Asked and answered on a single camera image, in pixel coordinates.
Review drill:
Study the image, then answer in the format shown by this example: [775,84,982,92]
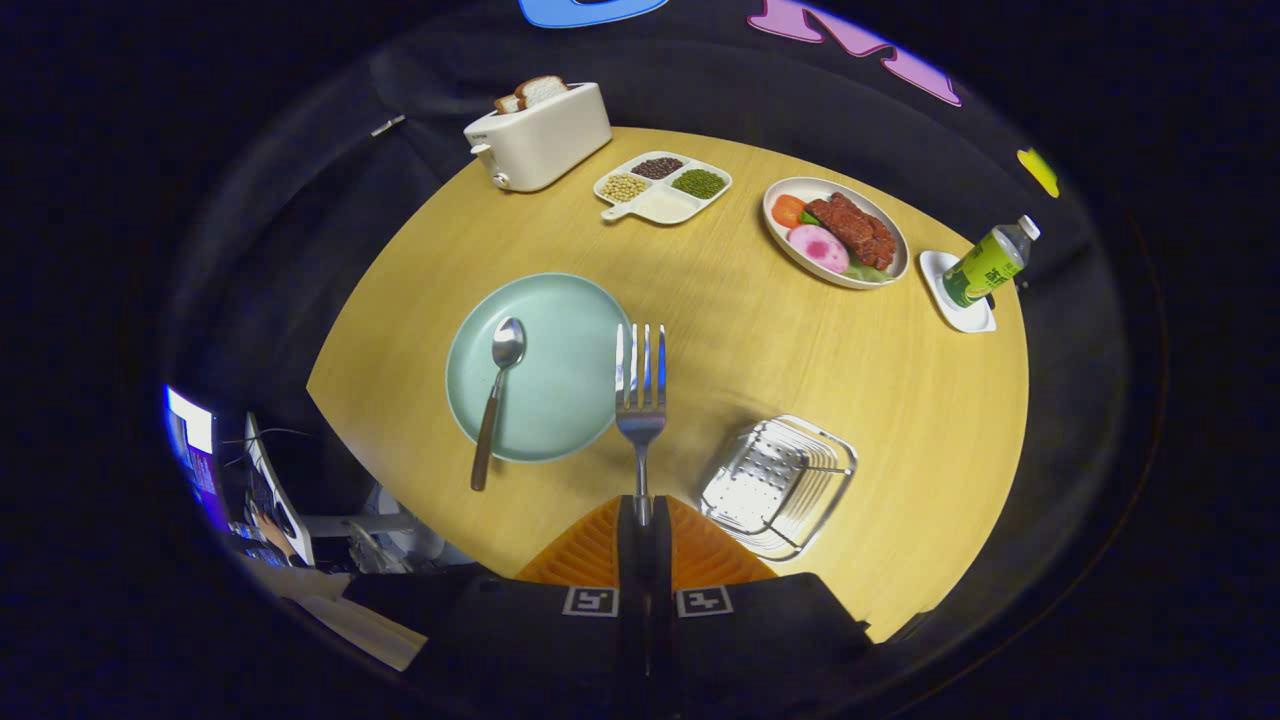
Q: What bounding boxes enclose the light green round plate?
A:
[445,272,636,464]

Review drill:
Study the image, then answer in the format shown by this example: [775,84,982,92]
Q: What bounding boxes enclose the white square coaster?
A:
[918,249,998,334]

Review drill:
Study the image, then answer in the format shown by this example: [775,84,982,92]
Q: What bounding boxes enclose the lit computer monitor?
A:
[163,385,229,531]

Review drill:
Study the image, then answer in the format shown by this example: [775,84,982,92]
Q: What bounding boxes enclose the large bread slice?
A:
[513,75,571,109]

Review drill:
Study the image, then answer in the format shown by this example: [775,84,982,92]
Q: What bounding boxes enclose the white oval food plate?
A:
[762,176,911,291]

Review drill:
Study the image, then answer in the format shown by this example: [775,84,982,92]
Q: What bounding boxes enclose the green label drink bottle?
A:
[941,214,1042,309]

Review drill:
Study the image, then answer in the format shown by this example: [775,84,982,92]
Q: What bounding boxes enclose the metal wire basket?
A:
[697,414,859,562]

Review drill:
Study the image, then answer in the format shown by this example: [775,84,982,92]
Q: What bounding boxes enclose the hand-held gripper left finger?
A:
[405,495,646,706]

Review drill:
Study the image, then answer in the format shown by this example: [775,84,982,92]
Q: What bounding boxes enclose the white divided tray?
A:
[593,150,733,226]

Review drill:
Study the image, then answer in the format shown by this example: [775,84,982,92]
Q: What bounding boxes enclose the metal spoon brown handle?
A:
[470,316,527,492]

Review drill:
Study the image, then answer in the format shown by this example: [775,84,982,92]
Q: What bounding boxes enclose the red meat strips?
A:
[806,192,897,271]

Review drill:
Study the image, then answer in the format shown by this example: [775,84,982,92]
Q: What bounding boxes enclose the metal fork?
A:
[613,322,669,526]

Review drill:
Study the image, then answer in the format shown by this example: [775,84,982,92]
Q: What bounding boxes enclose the clear plastic bag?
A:
[345,520,421,573]

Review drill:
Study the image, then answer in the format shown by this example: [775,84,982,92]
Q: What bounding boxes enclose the open laptop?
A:
[243,410,317,568]

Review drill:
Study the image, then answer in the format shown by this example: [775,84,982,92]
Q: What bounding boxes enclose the white toaster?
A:
[463,82,613,193]

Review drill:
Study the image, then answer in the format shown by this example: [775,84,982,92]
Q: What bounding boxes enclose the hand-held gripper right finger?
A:
[645,495,873,706]

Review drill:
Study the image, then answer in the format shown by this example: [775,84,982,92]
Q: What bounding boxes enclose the white side table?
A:
[300,570,429,673]

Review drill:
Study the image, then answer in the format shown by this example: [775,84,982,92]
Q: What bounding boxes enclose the pink round slice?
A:
[788,223,851,275]

